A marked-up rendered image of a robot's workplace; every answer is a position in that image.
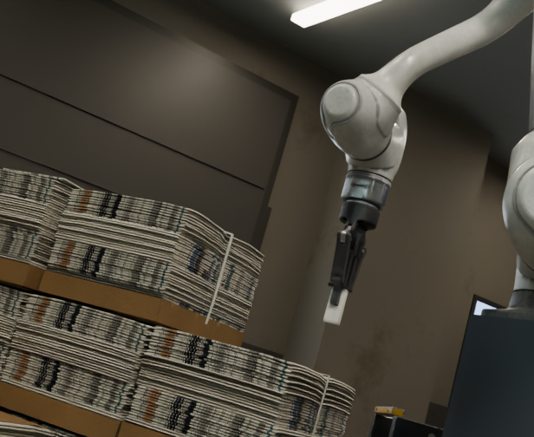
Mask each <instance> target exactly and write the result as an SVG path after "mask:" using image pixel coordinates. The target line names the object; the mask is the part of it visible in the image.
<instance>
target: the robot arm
mask: <svg viewBox="0 0 534 437"><path fill-rule="evenodd" d="M532 11H533V30H532V52H531V97H530V119H529V133H528V134H527V135H526V136H525V137H524V138H523V139H522V140H521V141H520V142H519V143H518V144H517V145H516V146H515V147H514V148H513V149H512V151H511V160H510V166H509V172H508V179H507V183H506V188H505V192H504V197H503V204H502V209H503V218H504V222H505V228H506V231H507V234H508V236H509V239H510V241H511V243H512V245H513V247H514V248H515V250H516V251H517V269H516V276H515V284H514V289H513V293H512V296H511V301H510V303H509V306H508V308H507V309H482V311H481V316H497V317H506V318H515V319H524V320H532V321H534V0H492V1H491V3H490V4H489V5H488V6H487V7H485V8H484V9H483V10H482V11H480V12H479V13H478V14H477V15H476V16H473V17H472V18H470V19H468V20H466V21H464V22H462V23H460V24H457V25H455V26H453V27H451V28H450V29H447V30H445V31H443V32H441V33H439V34H438V35H435V36H432V37H430V38H428V39H426V40H425V41H423V42H420V43H418V44H416V45H414V46H413V47H411V48H409V49H407V50H405V51H404V52H402V53H401V54H399V55H398V56H396V57H395V58H394V59H393V60H392V61H391V62H389V63H388V64H387V65H386V66H384V67H383V68H381V69H380V70H379V71H377V72H375V73H373V74H367V75H364V74H361V75H359V76H358V77H356V78H355V79H354V80H343V81H340V82H337V83H335V84H333V85H332V86H330V87H329V88H328V89H327V90H326V92H325V93H324V95H323V97H322V101H321V106H320V115H321V119H322V124H323V126H324V128H325V130H326V132H327V134H328V135H329V137H330V139H331V140H332V141H333V142H334V143H335V144H336V145H337V146H338V147H339V148H340V149H341V150H342V151H343V152H344V153H345V155H346V161H347V162H348V173H347V175H346V179H345V183H344V187H343V190H342V196H341V198H342V200H343V201H344V203H343V204H342V209H341V213H340V217H339V219H340V221H341V222H342V223H343V224H345V226H344V228H343V231H338V232H337V239H336V247H335V255H334V261H333V265H332V271H331V275H330V282H332V283H329V286H332V289H331V292H330V295H329V301H328V304H327V308H326V311H325V315H324V318H323V321H324V322H325V323H329V324H333V325H337V326H339V325H340V322H341V319H342V313H343V310H344V306H345V303H346V299H347V295H348V293H349V292H350V293H352V292H353V291H352V289H353V288H354V285H355V280H356V278H357V275H358V272H359V269H360V268H361V263H362V260H363V259H364V257H365V255H366V253H367V248H364V247H363V246H364V245H365V243H366V231H368V230H374V229H375V228H376V226H377V223H378V220H379V217H380V212H379V211H382V210H384V209H385V207H386V203H387V198H388V195H389V191H390V189H391V184H392V181H393V179H394V176H395V174H397V172H398V170H399V167H400V164H401V160H402V156H403V153H404V149H405V145H406V140H407V117H406V113H405V111H404V110H403V109H402V108H401V99H402V96H403V95H404V93H405V92H406V90H407V89H408V87H409V86H410V85H411V84H412V83H413V82H414V81H415V80H416V79H418V78H419V77H420V76H421V75H423V74H425V73H426V72H428V71H429V70H432V69H434V68H437V67H438V66H441V65H443V64H445V63H448V62H450V61H452V60H455V59H457V58H459V57H461V56H463V55H466V54H469V53H471V52H473V51H475V50H477V49H480V48H482V47H484V46H485V45H487V44H489V43H491V42H493V41H495V40H496V39H498V38H499V37H501V36H502V35H503V34H504V33H506V32H507V31H508V30H510V29H511V28H513V27H514V26H515V25H516V24H518V23H519V22H520V21H521V20H523V19H524V18H525V17H526V16H528V15H529V14H530V13H531V12H532Z"/></svg>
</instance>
